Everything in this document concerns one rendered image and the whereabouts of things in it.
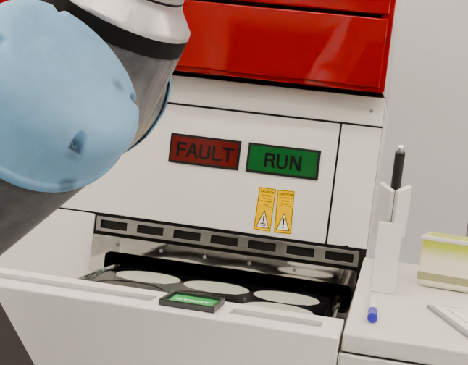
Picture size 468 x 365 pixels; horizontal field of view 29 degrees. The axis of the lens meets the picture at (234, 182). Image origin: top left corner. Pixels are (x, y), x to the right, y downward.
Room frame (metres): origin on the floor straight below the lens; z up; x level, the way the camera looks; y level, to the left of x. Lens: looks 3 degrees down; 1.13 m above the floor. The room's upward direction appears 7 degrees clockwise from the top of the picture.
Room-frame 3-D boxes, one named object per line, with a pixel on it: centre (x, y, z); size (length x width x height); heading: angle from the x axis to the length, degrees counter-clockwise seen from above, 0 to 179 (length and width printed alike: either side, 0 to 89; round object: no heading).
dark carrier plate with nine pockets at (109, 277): (1.27, 0.03, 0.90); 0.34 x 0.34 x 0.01; 80
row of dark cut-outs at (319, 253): (1.48, 0.00, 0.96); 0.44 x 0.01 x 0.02; 80
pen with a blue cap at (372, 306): (0.96, -0.16, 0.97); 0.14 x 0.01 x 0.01; 171
